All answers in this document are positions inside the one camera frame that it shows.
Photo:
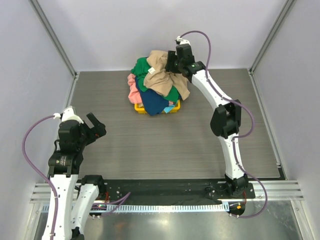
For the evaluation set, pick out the pink t shirt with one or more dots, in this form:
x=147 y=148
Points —
x=134 y=94

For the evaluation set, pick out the left aluminium corner post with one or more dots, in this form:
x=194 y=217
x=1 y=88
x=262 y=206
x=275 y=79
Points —
x=52 y=35

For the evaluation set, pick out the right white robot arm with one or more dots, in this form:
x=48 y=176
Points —
x=227 y=113

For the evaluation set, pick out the light blue cloth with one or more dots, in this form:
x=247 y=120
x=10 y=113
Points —
x=168 y=109

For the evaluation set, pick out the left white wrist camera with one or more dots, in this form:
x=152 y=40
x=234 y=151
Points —
x=68 y=114

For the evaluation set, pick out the aluminium frame rail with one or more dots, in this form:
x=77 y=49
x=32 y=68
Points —
x=271 y=190

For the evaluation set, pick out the white slotted cable duct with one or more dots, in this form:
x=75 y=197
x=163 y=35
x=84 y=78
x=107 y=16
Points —
x=224 y=207

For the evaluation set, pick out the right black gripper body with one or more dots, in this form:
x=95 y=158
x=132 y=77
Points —
x=179 y=63

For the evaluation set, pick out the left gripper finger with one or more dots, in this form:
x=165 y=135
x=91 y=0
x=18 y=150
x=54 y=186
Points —
x=99 y=130
x=92 y=118

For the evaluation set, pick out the green t shirt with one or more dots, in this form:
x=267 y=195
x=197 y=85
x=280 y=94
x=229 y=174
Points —
x=140 y=71

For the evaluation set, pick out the aluminium corner post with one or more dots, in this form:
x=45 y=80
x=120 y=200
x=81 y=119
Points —
x=52 y=35
x=281 y=17

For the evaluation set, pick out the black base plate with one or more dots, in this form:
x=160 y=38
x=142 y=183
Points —
x=173 y=192

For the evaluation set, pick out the beige t shirt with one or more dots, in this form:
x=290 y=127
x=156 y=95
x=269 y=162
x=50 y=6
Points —
x=169 y=85

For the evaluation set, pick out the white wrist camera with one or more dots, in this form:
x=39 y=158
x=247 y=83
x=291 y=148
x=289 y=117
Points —
x=180 y=41
x=68 y=114

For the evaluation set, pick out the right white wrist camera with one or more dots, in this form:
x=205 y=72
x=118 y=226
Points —
x=180 y=41

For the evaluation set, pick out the yellow plastic bin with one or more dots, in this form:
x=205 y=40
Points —
x=139 y=108

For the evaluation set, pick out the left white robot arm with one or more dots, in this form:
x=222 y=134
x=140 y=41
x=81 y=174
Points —
x=70 y=206

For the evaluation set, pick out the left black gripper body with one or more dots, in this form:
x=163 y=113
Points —
x=87 y=136

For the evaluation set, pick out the navy blue t shirt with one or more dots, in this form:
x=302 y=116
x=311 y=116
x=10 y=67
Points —
x=153 y=103

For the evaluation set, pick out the right aluminium corner post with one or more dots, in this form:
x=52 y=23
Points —
x=281 y=17

